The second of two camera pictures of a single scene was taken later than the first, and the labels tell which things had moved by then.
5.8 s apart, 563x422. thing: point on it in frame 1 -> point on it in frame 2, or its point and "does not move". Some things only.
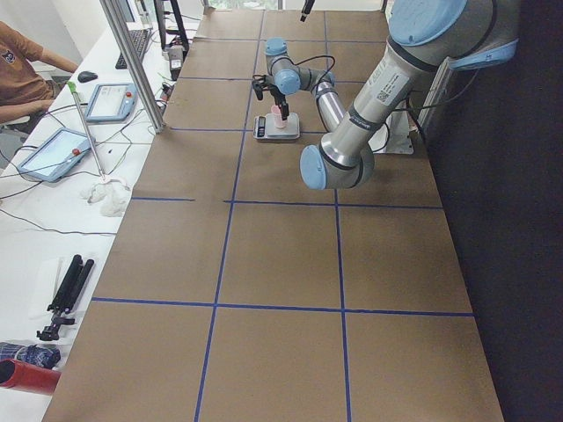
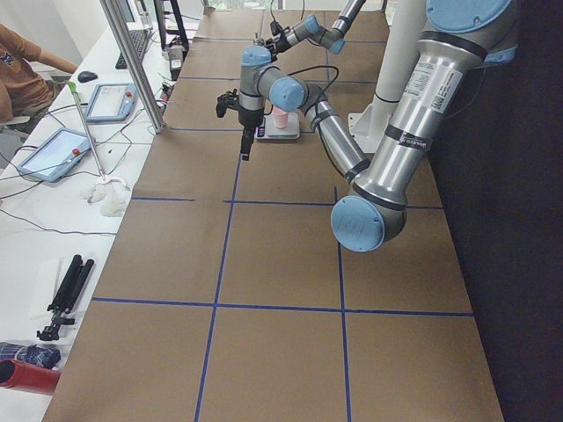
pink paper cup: (279, 121) does not move
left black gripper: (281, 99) -> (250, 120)
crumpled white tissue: (112, 200) does not move
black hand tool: (67, 296) does not move
